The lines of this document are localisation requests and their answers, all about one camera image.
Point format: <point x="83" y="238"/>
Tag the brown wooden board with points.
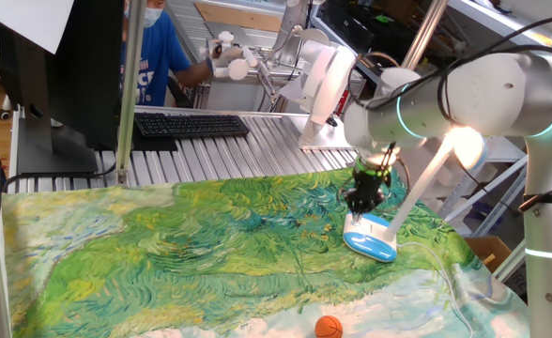
<point x="238" y="16"/>

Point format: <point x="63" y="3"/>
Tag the slanted silver pole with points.
<point x="424" y="33"/>

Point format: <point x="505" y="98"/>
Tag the black keyboard mat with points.
<point x="151" y="143"/>

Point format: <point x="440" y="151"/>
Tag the white blue desk lamp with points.
<point x="367" y="237"/>

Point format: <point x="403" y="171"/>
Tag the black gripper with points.
<point x="372" y="183"/>

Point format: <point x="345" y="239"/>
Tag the white haptic control device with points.
<point x="325" y="84"/>

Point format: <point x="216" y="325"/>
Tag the black printed box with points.
<point x="521" y="284"/>

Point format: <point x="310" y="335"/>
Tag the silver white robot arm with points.
<point x="548" y="188"/>

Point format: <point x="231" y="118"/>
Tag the black keyboard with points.
<point x="191" y="125"/>

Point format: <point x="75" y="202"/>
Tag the white paper sheet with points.
<point x="27" y="21"/>

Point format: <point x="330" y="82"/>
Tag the brown cardboard box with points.
<point x="485" y="249"/>

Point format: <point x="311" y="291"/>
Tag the orange mini basketball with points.
<point x="328" y="327"/>

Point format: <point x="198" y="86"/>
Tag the person in blue shirt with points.
<point x="158" y="56"/>

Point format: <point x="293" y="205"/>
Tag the grey background robot column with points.
<point x="292" y="19"/>

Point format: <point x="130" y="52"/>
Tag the black computer monitor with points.
<point x="88" y="70"/>

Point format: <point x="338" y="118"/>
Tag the small white webcam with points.
<point x="4" y="110"/>

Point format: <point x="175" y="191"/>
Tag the grey metal shelf rack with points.
<point x="492" y="28"/>

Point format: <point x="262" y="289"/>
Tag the green painting print tablecloth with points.
<point x="210" y="258"/>

